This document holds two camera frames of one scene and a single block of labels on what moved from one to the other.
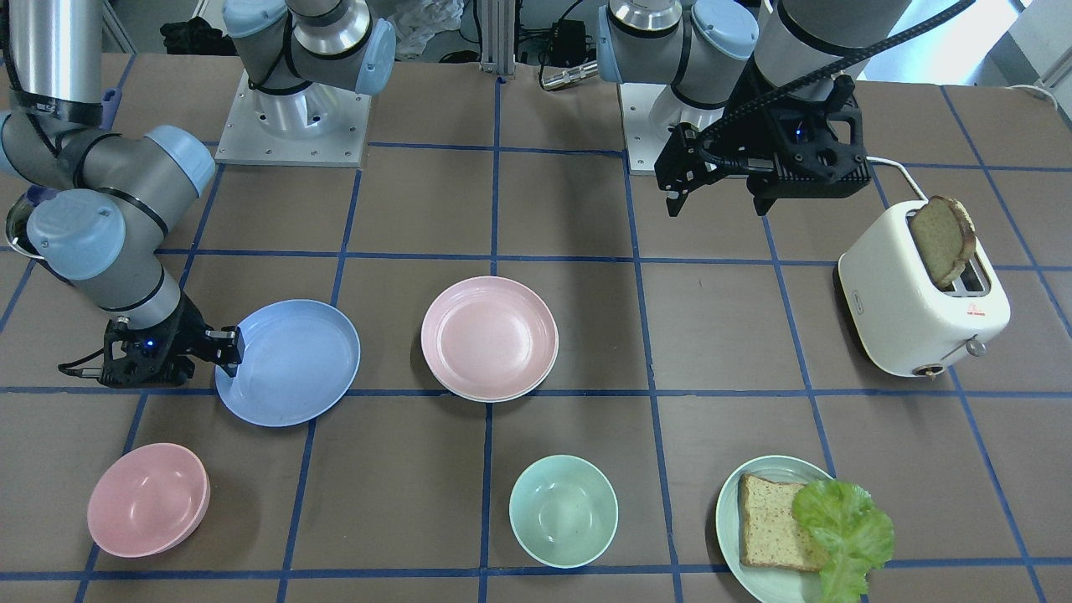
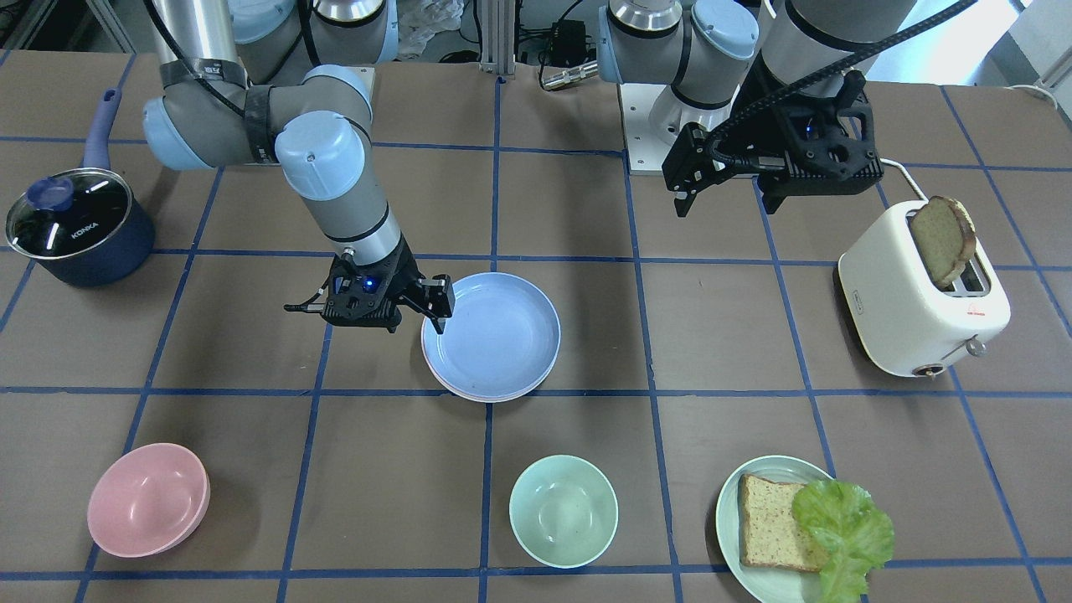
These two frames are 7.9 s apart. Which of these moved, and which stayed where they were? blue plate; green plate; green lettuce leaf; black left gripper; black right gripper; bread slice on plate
Moved: black right gripper; blue plate
Stayed: bread slice on plate; black left gripper; green plate; green lettuce leaf
